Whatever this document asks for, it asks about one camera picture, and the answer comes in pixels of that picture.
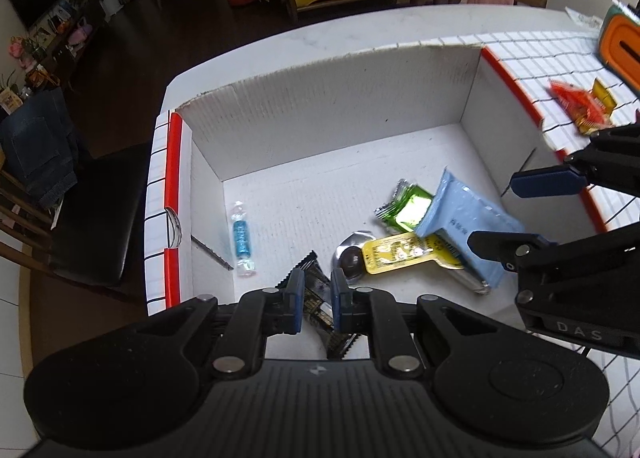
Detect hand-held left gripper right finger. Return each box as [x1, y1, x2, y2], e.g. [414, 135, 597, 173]
[331, 268, 507, 380]

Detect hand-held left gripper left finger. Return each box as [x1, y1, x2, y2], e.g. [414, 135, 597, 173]
[134, 268, 306, 380]

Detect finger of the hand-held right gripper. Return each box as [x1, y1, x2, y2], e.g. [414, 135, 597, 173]
[510, 123, 640, 199]
[467, 223, 640, 289]

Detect black snack packet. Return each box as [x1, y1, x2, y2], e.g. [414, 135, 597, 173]
[275, 250, 363, 359]

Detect small jelly cup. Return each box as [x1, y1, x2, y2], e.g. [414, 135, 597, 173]
[334, 230, 376, 285]

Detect light blue snack packet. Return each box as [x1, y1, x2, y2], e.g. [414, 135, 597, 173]
[415, 167, 526, 289]

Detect yellow jelly packet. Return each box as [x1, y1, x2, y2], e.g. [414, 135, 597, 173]
[361, 232, 468, 276]

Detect blue candy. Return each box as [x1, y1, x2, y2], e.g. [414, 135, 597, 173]
[229, 201, 257, 279]

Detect red snack packet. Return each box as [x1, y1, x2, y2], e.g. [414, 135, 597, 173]
[547, 79, 613, 136]

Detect yellow snack packet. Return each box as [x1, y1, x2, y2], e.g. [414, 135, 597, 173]
[591, 78, 621, 113]

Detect green foil snack packet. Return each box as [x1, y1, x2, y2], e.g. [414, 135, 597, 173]
[375, 179, 435, 233]

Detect red and white cardboard box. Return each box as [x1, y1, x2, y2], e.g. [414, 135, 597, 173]
[164, 42, 608, 364]

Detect white checkered tablecloth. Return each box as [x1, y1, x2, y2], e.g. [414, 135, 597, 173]
[144, 30, 640, 454]

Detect orange and teal tissue box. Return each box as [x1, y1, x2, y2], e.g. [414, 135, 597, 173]
[596, 2, 640, 98]

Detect white paper sheet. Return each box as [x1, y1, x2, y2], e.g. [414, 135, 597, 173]
[565, 8, 606, 31]

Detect black seat chair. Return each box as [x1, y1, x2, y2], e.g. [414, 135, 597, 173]
[0, 143, 151, 299]

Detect blue jeans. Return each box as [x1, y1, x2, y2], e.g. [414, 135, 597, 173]
[0, 88, 81, 209]

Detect wooden television cabinet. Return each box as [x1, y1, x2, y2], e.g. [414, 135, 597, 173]
[10, 0, 108, 88]

